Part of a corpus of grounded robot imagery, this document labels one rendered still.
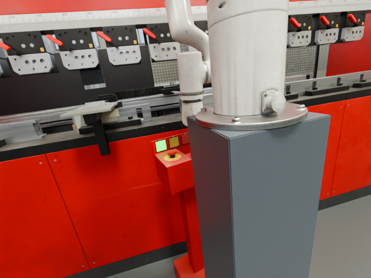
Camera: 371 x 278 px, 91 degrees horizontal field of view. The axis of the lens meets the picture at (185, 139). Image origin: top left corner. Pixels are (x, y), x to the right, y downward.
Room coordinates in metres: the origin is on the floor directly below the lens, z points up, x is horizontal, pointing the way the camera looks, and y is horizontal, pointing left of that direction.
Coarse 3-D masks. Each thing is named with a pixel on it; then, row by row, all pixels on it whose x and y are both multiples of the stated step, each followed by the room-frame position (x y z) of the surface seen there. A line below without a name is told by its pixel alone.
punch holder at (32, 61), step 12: (12, 36) 0.89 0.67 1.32; (24, 36) 0.90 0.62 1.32; (36, 36) 0.91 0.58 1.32; (12, 48) 0.88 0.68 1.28; (24, 48) 0.89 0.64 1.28; (36, 48) 0.90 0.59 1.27; (48, 48) 0.94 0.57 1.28; (12, 60) 0.88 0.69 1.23; (24, 60) 0.89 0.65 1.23; (36, 60) 0.90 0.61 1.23; (48, 60) 0.91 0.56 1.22; (24, 72) 0.88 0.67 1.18; (36, 72) 0.89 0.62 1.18; (48, 72) 0.93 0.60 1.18
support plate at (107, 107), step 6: (114, 102) 0.98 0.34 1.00; (78, 108) 0.89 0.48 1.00; (84, 108) 0.85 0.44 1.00; (90, 108) 0.82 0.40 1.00; (96, 108) 0.79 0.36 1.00; (102, 108) 0.76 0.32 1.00; (108, 108) 0.73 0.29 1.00; (66, 114) 0.70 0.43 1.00; (72, 114) 0.70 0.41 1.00; (78, 114) 0.70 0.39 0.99; (84, 114) 0.71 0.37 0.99
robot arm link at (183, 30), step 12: (168, 0) 0.73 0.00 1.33; (180, 0) 0.71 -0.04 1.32; (168, 12) 0.73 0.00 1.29; (180, 12) 0.70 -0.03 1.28; (168, 24) 0.74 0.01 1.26; (180, 24) 0.69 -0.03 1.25; (192, 24) 0.70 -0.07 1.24; (180, 36) 0.70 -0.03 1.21; (192, 36) 0.70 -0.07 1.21; (204, 36) 0.69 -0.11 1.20; (204, 48) 0.71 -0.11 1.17
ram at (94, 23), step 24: (0, 0) 0.89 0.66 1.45; (24, 0) 0.91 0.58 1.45; (48, 0) 0.92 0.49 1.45; (72, 0) 0.94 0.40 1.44; (96, 0) 0.96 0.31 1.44; (120, 0) 0.98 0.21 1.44; (144, 0) 1.00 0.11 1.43; (192, 0) 1.05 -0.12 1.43; (312, 0) 1.19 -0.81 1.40; (24, 24) 0.90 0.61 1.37; (48, 24) 0.92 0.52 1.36; (72, 24) 0.94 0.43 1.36; (96, 24) 0.96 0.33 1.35; (120, 24) 0.98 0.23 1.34; (144, 24) 1.01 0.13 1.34
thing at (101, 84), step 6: (84, 72) 0.97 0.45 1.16; (90, 72) 0.97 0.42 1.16; (96, 72) 0.98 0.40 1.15; (102, 72) 0.99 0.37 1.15; (84, 78) 0.96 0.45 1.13; (90, 78) 0.97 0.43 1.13; (96, 78) 0.97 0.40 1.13; (102, 78) 0.98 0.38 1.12; (84, 84) 0.96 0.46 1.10; (90, 84) 0.97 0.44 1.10; (96, 84) 0.98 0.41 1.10; (102, 84) 0.99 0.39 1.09
